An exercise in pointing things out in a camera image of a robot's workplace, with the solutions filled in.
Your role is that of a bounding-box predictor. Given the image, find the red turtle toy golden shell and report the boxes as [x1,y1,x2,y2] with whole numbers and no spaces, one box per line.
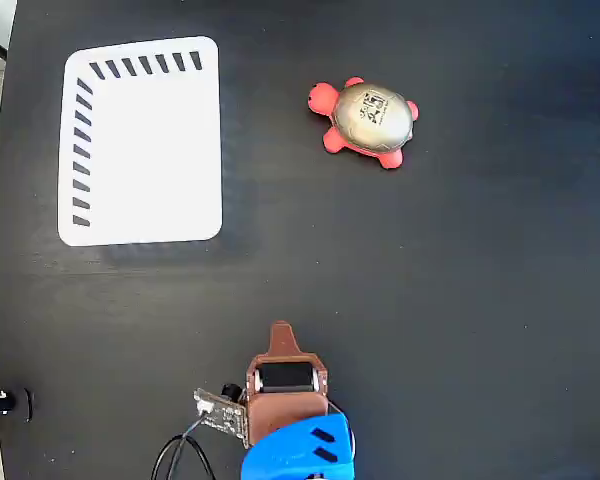
[308,76,421,171]

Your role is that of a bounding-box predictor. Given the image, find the white slotted tray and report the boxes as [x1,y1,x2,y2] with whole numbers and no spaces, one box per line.
[57,35,224,248]

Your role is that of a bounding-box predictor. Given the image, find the black table clamp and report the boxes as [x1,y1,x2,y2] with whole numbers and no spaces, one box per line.
[0,386,36,447]

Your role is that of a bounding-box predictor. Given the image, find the small camera circuit board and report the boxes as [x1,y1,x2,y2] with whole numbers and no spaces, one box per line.
[193,383,249,444]

